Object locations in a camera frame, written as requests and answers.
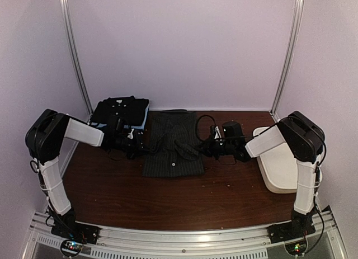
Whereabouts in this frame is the right aluminium corner post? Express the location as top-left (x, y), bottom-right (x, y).
top-left (270, 0), bottom-right (304, 120)

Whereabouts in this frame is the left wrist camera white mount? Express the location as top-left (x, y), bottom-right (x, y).
top-left (127, 128), bottom-right (137, 140)

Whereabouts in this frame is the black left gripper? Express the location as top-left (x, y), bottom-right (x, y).
top-left (114, 133), bottom-right (152, 159)

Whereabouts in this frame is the aluminium front rail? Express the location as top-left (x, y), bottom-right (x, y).
top-left (20, 211), bottom-right (348, 258)

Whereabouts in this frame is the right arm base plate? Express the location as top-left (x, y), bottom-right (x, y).
top-left (267, 221), bottom-right (316, 243)

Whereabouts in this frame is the aluminium corner post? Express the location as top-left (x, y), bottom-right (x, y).
top-left (270, 0), bottom-right (304, 120)
top-left (59, 0), bottom-right (93, 116)

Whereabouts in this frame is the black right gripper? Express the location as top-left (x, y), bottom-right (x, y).
top-left (195, 135), bottom-right (235, 160)

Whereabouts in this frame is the dark pinstriped long sleeve shirt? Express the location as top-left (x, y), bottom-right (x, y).
top-left (142, 110), bottom-right (205, 178)

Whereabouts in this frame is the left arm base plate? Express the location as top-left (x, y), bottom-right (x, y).
top-left (51, 222), bottom-right (100, 244)

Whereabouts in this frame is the left aluminium corner post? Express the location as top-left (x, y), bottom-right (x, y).
top-left (59, 0), bottom-right (93, 116)

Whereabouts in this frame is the white plastic basin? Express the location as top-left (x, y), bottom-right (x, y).
top-left (257, 142), bottom-right (299, 194)

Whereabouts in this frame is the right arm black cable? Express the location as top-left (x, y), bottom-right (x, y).
top-left (195, 115), bottom-right (218, 144)

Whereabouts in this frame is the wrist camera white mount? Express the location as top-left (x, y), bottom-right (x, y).
top-left (210, 125), bottom-right (222, 139)
top-left (127, 128), bottom-right (137, 140)

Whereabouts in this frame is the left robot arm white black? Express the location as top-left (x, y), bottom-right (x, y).
top-left (25, 109), bottom-right (149, 239)

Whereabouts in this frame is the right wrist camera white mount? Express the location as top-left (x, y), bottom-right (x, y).
top-left (210, 125), bottom-right (222, 139)

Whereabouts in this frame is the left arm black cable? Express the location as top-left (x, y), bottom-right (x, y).
top-left (29, 158), bottom-right (41, 175)

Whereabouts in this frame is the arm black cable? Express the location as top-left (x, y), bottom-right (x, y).
top-left (29, 158), bottom-right (41, 175)
top-left (195, 115), bottom-right (218, 144)

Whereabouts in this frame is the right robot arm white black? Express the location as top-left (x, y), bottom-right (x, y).
top-left (195, 111), bottom-right (327, 238)

